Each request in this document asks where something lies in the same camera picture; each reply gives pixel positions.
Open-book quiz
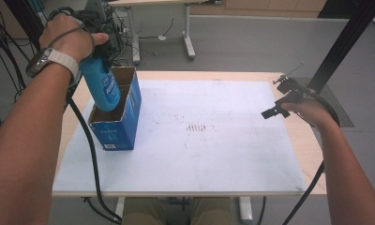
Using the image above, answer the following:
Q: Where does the grey computer tower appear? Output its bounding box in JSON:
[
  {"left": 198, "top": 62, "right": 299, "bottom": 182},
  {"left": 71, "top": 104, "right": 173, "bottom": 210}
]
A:
[{"left": 108, "top": 6, "right": 125, "bottom": 61}]

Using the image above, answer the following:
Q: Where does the black metal post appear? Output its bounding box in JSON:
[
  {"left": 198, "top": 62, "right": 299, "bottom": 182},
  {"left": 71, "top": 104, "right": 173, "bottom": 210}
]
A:
[
  {"left": 307, "top": 0, "right": 375, "bottom": 96},
  {"left": 3, "top": 0, "right": 47, "bottom": 49}
]

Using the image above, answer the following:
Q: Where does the white-legged background desk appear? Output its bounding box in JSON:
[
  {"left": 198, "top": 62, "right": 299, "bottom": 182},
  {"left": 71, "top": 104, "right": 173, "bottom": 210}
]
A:
[{"left": 108, "top": 0, "right": 223, "bottom": 66}]

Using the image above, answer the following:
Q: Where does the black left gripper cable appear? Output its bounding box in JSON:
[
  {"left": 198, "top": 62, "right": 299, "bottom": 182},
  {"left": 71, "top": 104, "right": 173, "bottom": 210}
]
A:
[{"left": 65, "top": 92, "right": 124, "bottom": 225}]

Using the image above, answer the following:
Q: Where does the person's left hand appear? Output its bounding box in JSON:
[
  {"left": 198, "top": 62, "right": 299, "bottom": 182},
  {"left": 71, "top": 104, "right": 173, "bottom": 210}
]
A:
[{"left": 38, "top": 13, "right": 111, "bottom": 64}]

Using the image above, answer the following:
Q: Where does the grey wrist cord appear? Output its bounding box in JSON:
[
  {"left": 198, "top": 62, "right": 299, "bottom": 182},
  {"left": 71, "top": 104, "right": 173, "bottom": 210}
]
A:
[{"left": 46, "top": 25, "right": 98, "bottom": 52}]

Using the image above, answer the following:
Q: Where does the blue plastic bottle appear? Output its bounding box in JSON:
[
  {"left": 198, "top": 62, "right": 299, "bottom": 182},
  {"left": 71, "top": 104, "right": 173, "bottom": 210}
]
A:
[{"left": 79, "top": 55, "right": 122, "bottom": 113}]

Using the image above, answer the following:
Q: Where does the person's right hand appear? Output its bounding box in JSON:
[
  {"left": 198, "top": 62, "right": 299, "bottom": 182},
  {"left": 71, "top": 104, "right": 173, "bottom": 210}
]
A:
[{"left": 280, "top": 98, "right": 334, "bottom": 131}]

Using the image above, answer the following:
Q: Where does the light wooden table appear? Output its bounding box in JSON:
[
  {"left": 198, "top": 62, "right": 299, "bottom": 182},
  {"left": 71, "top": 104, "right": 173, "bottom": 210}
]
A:
[{"left": 51, "top": 69, "right": 329, "bottom": 225}]

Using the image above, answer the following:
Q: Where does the short black looped cable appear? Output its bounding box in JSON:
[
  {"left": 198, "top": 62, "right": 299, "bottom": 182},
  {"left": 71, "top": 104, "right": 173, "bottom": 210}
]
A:
[{"left": 47, "top": 6, "right": 76, "bottom": 22}]

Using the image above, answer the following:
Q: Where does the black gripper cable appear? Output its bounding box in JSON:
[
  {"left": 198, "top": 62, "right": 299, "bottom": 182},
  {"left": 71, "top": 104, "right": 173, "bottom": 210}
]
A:
[
  {"left": 281, "top": 88, "right": 341, "bottom": 225},
  {"left": 65, "top": 92, "right": 124, "bottom": 225}
]

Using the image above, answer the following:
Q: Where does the black cable under table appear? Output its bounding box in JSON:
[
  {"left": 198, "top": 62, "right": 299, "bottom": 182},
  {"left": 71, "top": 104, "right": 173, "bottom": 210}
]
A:
[
  {"left": 82, "top": 196, "right": 121, "bottom": 225},
  {"left": 261, "top": 196, "right": 269, "bottom": 225}
]

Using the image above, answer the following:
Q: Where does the white table mat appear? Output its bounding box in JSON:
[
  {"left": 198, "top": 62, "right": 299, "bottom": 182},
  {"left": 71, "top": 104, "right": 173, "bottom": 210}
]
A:
[{"left": 52, "top": 79, "right": 308, "bottom": 193}]

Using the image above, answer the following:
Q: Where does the person's right leg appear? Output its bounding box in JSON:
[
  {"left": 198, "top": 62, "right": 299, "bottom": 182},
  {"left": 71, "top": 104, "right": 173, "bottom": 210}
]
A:
[{"left": 187, "top": 197, "right": 231, "bottom": 225}]

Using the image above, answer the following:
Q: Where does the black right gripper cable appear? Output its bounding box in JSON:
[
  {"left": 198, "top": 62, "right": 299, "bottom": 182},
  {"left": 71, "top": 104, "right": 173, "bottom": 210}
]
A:
[{"left": 281, "top": 88, "right": 341, "bottom": 225}]

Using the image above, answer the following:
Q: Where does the wristwatch with white strap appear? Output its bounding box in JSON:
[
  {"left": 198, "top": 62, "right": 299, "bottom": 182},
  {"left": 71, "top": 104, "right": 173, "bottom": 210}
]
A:
[{"left": 24, "top": 47, "right": 81, "bottom": 83}]

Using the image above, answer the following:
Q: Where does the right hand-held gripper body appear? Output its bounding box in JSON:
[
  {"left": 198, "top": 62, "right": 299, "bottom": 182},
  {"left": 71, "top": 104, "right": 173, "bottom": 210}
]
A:
[{"left": 271, "top": 61, "right": 309, "bottom": 106}]

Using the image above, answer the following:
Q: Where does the blue cardboard box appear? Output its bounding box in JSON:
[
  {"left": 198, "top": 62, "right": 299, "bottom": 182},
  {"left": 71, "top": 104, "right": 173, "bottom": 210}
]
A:
[{"left": 87, "top": 66, "right": 143, "bottom": 152}]

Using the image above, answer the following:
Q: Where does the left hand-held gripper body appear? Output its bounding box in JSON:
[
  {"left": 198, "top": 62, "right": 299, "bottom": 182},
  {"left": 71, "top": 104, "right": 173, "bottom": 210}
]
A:
[{"left": 71, "top": 0, "right": 115, "bottom": 36}]

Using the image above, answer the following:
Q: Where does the person's leg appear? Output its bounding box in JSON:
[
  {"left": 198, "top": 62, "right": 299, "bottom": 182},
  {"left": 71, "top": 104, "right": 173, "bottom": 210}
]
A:
[
  {"left": 187, "top": 197, "right": 231, "bottom": 225},
  {"left": 121, "top": 197, "right": 167, "bottom": 225}
]

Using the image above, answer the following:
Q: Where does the person's left leg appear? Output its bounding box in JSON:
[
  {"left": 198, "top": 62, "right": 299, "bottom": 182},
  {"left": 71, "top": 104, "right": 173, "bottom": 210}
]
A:
[{"left": 121, "top": 197, "right": 167, "bottom": 225}]

